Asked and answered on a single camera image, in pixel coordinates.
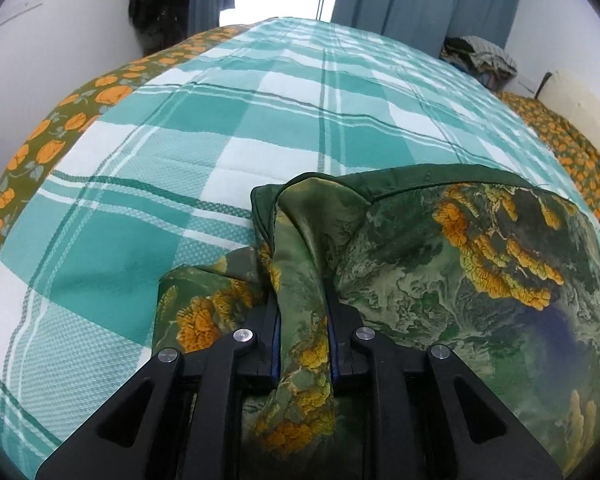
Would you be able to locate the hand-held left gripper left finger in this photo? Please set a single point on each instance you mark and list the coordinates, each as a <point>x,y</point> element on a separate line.
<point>275,355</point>

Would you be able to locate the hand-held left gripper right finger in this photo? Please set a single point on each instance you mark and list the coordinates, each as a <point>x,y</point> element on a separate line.
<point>334,355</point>

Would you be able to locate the green landscape print jacket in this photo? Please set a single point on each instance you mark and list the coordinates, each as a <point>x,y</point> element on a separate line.
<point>430,310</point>

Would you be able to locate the pile of clothes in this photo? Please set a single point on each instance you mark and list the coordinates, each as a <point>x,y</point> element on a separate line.
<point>480,60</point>

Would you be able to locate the green plaid blanket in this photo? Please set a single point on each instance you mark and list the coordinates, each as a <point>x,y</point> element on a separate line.
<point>180,160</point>

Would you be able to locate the orange floral bed sheet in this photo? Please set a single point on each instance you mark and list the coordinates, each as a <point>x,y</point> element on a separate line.
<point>45,150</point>

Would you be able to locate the orange floral quilt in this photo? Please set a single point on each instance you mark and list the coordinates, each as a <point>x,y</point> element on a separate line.
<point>570,145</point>

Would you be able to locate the cream headboard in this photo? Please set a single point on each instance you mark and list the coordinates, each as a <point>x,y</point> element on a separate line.
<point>585,105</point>

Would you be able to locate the wide blue curtain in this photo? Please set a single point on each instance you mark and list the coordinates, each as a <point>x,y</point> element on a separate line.
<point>425,0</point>

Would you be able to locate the dark clothes hung on wall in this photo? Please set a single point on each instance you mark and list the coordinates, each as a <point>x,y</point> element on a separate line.
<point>160,5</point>

